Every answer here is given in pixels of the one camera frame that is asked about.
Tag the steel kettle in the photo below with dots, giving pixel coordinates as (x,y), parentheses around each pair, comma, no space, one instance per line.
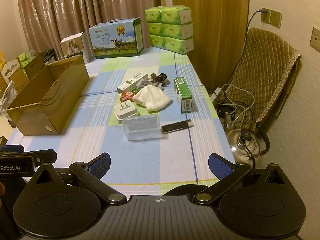
(243,142)

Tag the white power adapter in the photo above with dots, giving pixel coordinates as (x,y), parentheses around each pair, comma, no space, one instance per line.
(125,111)

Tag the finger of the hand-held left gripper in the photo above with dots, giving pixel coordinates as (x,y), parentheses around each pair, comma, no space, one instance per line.
(11,148)
(45,156)

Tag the yellow curtain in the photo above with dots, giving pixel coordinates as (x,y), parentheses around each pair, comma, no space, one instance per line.
(212,25)

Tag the stack of green tissue packs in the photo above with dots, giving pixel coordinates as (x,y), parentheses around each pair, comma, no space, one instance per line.
(172,28)

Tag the grey charger plug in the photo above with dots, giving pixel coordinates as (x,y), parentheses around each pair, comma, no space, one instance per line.
(263,11)

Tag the person's left hand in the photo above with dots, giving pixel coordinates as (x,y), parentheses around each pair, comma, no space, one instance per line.
(2,188)

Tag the brown curtain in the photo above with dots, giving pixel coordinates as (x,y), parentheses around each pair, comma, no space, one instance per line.
(87,7)

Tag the blue cow print gift box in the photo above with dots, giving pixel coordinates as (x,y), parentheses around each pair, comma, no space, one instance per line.
(115,41)

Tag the white toothpaste box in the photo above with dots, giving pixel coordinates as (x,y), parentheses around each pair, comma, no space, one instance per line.
(130,83)

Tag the white power strip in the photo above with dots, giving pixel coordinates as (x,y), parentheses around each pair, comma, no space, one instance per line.
(217,95)

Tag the clear plastic bag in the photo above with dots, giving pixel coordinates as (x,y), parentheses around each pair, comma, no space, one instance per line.
(7,97)

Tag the beige wall socket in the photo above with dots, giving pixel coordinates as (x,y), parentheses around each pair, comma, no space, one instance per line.
(276,18)
(315,38)
(266,16)

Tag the dark brown wrapped snack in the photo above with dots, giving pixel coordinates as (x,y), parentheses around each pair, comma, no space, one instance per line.
(160,77)

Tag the clear plastic box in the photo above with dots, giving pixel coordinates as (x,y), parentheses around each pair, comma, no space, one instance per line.
(141,128)

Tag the quilted chair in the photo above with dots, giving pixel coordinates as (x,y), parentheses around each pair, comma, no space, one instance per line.
(267,72)

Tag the small brown cardboard box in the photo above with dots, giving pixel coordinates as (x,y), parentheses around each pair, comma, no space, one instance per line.
(37,66)

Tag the checked tablecloth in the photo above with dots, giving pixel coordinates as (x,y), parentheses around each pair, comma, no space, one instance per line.
(140,160)

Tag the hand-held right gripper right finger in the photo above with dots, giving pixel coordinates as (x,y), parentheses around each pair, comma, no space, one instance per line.
(220,166)

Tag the black power adapter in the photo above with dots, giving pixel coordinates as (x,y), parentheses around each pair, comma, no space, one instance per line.
(225,110)

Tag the white appliance box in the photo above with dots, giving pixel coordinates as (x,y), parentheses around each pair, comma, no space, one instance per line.
(75,46)

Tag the large cardboard box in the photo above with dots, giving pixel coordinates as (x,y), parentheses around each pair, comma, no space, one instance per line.
(50,97)

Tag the grey snack packet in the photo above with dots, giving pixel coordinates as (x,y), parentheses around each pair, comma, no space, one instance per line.
(147,83)

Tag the small green tissue pack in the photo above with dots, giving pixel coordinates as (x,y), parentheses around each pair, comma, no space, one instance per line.
(25,60)

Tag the white cloth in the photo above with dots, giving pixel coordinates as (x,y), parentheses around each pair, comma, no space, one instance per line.
(153,98)

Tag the black lighter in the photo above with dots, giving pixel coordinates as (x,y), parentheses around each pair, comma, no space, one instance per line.
(175,127)

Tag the green milk carton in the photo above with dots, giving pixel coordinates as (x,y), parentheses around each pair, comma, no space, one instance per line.
(183,93)

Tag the red snack packet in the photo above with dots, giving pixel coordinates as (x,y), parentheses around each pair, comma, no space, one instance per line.
(127,95)

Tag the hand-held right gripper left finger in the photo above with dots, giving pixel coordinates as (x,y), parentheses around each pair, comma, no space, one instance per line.
(101,165)

